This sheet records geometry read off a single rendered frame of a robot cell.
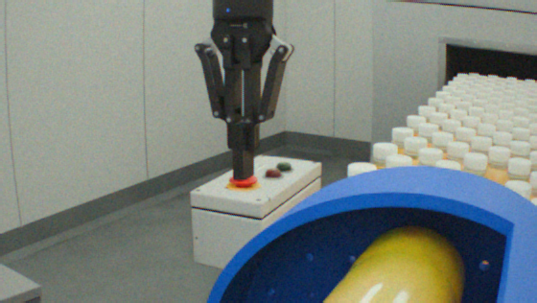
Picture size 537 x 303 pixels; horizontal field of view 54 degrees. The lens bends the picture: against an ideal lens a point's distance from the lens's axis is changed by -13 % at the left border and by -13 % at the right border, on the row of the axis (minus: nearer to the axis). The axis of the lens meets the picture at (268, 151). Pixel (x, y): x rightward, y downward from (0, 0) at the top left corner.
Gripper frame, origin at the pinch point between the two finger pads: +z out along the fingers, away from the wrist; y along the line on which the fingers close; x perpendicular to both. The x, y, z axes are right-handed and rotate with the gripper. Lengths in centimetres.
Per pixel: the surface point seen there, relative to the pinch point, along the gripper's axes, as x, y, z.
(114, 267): -148, 157, 115
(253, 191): 1.4, -2.1, 4.7
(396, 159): -15.1, -16.3, 3.1
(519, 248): 38, -35, -8
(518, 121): -60, -34, 4
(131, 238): -186, 174, 115
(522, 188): -7.9, -35.7, 3.0
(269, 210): 2.9, -5.0, 6.3
